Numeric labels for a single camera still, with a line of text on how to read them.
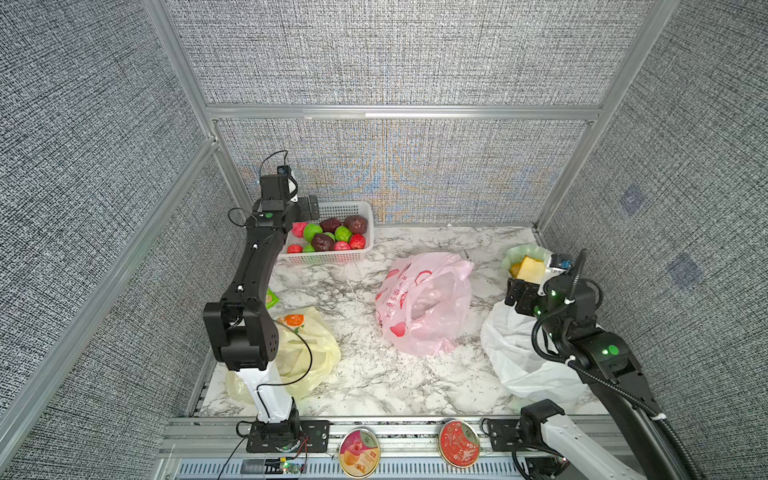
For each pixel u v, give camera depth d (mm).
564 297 479
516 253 1062
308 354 856
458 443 699
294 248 1060
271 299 975
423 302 979
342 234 1093
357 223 1050
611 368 450
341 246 1044
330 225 1130
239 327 489
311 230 1097
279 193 650
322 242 1001
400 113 878
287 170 736
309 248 1033
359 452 688
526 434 666
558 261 583
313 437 733
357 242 1064
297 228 1106
